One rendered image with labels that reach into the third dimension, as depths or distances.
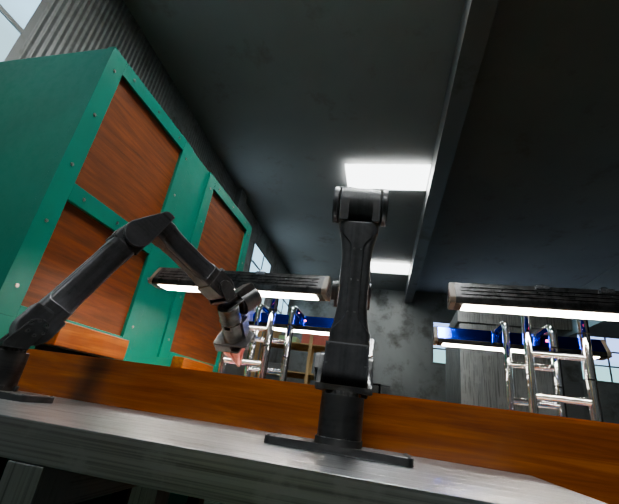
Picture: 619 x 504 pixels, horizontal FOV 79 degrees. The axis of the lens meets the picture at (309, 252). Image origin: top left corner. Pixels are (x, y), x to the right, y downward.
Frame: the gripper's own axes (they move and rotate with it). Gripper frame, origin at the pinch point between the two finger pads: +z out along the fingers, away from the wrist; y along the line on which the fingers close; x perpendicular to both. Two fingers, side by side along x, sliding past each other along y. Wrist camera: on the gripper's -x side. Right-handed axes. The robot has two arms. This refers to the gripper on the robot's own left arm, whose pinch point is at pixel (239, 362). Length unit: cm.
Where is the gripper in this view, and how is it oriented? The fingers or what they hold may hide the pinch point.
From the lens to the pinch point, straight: 115.3
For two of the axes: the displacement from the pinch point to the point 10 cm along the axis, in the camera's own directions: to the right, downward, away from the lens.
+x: -2.5, 4.3, -8.7
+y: -9.7, -0.4, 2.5
